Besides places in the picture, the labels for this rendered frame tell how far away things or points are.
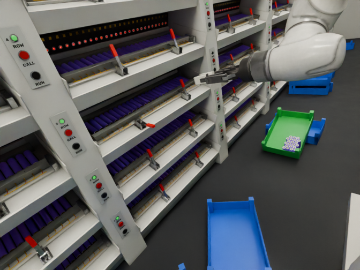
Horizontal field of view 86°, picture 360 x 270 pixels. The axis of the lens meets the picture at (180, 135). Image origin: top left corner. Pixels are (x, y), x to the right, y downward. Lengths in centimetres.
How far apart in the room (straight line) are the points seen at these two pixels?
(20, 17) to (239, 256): 94
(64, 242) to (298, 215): 87
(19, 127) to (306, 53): 69
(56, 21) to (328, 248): 108
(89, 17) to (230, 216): 89
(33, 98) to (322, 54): 67
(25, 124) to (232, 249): 79
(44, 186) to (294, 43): 74
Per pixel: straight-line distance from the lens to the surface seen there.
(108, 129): 70
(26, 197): 64
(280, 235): 94
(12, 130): 57
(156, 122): 74
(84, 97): 59
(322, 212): 104
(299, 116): 145
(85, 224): 75
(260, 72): 62
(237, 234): 92
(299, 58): 58
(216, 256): 88
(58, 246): 75
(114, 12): 67
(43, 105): 56
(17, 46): 56
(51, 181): 64
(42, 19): 59
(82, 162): 62
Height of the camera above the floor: 78
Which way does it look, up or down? 29 degrees down
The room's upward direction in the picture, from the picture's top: 14 degrees counter-clockwise
